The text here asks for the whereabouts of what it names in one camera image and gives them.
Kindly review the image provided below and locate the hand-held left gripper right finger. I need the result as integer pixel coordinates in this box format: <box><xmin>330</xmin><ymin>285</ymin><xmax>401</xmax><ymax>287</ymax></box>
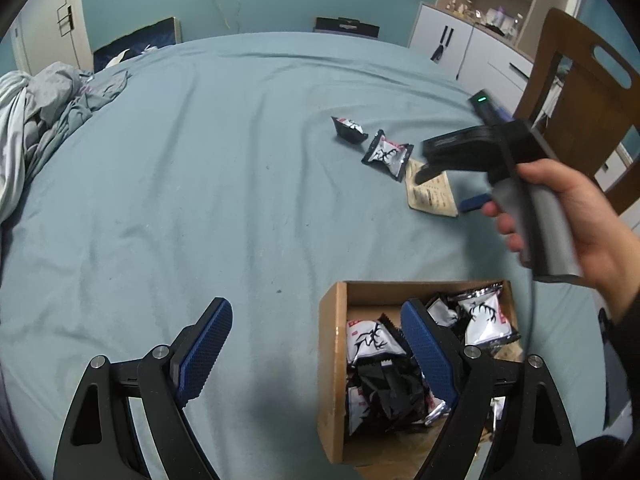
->
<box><xmin>400</xmin><ymin>299</ymin><xmax>583</xmax><ymax>480</ymax></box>

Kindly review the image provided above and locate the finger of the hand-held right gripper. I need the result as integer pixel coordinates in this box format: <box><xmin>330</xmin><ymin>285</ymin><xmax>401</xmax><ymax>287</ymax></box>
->
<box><xmin>460</xmin><ymin>193</ymin><xmax>493</xmax><ymax>213</ymax></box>
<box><xmin>414</xmin><ymin>162</ymin><xmax>451</xmax><ymax>186</ymax></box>

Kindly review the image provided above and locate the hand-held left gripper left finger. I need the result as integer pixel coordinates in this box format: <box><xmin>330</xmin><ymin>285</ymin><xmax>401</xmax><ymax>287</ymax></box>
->
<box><xmin>52</xmin><ymin>297</ymin><xmax>234</xmax><ymax>480</ymax></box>

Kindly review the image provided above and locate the black white snack packet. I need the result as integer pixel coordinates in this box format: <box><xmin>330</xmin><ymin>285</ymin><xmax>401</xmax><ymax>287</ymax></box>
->
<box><xmin>331</xmin><ymin>116</ymin><xmax>369</xmax><ymax>144</ymax></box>
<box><xmin>361</xmin><ymin>130</ymin><xmax>415</xmax><ymax>181</ymax></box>

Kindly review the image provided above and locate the pile of black snack packets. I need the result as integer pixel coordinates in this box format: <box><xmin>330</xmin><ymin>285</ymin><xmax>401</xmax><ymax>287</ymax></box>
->
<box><xmin>346</xmin><ymin>282</ymin><xmax>521</xmax><ymax>436</ymax></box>

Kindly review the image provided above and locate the brown cardboard box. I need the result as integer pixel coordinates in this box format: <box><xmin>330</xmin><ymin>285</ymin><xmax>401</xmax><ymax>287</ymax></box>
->
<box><xmin>317</xmin><ymin>280</ymin><xmax>531</xmax><ymax>466</ymax></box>

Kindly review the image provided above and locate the person's right hand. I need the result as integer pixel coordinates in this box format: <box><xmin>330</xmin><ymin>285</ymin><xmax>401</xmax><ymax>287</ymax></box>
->
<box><xmin>481</xmin><ymin>159</ymin><xmax>640</xmax><ymax>311</ymax></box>

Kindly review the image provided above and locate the printed paper leaflet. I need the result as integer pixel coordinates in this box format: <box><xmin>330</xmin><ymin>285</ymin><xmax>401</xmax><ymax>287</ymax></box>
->
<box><xmin>406</xmin><ymin>159</ymin><xmax>460</xmax><ymax>218</ymax></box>

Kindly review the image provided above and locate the brown wooden chair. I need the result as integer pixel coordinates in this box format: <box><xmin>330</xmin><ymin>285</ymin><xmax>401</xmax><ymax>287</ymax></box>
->
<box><xmin>514</xmin><ymin>7</ymin><xmax>640</xmax><ymax>216</ymax></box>

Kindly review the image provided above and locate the white cabinet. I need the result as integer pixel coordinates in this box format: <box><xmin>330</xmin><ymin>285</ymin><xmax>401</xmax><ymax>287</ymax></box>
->
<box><xmin>410</xmin><ymin>2</ymin><xmax>640</xmax><ymax>211</ymax></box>

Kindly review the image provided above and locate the row of small bottles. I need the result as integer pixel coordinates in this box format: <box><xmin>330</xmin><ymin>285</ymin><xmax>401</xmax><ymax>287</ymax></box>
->
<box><xmin>447</xmin><ymin>0</ymin><xmax>526</xmax><ymax>41</ymax></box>

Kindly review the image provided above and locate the blue bed sheet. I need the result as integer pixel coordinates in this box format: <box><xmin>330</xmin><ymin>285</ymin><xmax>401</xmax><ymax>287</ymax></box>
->
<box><xmin>0</xmin><ymin>32</ymin><xmax>616</xmax><ymax>480</ymax></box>

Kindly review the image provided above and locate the grey crumpled blanket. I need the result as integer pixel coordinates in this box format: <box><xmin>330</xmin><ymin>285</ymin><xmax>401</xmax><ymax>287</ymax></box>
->
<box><xmin>0</xmin><ymin>62</ymin><xmax>132</xmax><ymax>221</ymax></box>

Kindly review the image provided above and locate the white crumpled cloth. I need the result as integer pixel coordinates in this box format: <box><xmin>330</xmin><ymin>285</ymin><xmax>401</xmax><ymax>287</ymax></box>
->
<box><xmin>107</xmin><ymin>46</ymin><xmax>157</xmax><ymax>68</ymax></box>

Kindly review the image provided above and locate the dark framed picture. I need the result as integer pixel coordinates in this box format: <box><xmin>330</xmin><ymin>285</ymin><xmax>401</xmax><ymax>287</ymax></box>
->
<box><xmin>92</xmin><ymin>16</ymin><xmax>182</xmax><ymax>73</ymax></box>

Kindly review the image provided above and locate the white door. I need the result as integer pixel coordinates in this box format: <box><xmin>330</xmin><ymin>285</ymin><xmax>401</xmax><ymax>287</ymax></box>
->
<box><xmin>10</xmin><ymin>0</ymin><xmax>96</xmax><ymax>73</ymax></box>

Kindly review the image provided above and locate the black bag by wall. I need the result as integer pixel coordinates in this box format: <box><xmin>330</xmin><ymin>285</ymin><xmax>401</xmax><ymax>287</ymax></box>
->
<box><xmin>314</xmin><ymin>16</ymin><xmax>381</xmax><ymax>39</ymax></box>

